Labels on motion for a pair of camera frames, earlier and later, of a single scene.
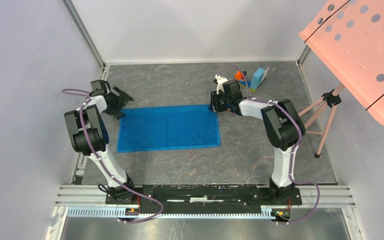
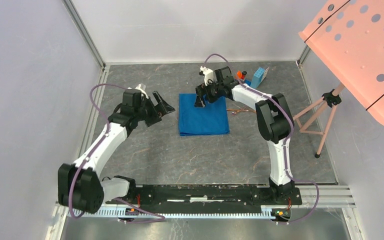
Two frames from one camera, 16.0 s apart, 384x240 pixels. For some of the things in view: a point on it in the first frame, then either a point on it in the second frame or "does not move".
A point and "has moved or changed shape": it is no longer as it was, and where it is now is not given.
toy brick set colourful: (258, 75) does not move
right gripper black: (214, 106) -> (202, 90)
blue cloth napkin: (167, 128) has moved or changed shape
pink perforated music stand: (362, 42) does not move
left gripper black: (122, 99) -> (162, 107)
